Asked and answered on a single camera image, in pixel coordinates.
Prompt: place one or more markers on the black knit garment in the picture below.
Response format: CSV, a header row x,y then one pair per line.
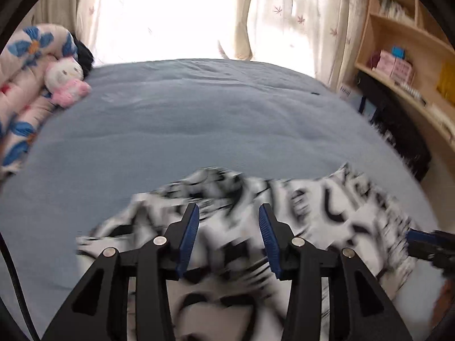
x,y
85,57

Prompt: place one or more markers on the hello kitty plush toy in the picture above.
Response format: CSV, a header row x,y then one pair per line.
x,y
65,82

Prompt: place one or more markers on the grey-blue fleece bed blanket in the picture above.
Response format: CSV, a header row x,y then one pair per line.
x,y
116,169

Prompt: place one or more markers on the wooden wall shelf unit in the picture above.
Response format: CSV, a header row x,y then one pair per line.
x,y
409,25

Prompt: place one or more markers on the floral sheer curtain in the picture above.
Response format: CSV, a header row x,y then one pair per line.
x,y
319,38
81,17

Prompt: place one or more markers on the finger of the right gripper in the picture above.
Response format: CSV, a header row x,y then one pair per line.
x,y
435,247

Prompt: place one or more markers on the blue small box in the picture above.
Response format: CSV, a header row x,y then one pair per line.
x,y
398,52

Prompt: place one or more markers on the pink mini drawer box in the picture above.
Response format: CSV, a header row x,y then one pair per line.
x,y
396,69

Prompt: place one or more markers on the white cardboard box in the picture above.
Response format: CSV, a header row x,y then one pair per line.
x,y
350,95

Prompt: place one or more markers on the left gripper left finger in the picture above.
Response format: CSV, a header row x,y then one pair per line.
x,y
96,309

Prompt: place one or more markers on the left floral sheer curtain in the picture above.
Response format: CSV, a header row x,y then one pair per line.
x,y
81,17

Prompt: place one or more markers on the white black graffiti print jacket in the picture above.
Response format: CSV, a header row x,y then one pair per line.
x,y
270,255

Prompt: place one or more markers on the right floral sheer curtain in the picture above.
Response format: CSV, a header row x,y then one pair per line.
x,y
319,38

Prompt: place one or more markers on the black white patterned clothes pile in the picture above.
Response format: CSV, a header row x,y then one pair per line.
x,y
384,112

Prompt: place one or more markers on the papers on shelf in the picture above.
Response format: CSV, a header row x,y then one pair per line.
x,y
443,119

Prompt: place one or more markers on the yellow cloth on shelf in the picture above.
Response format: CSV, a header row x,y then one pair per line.
x,y
446,81

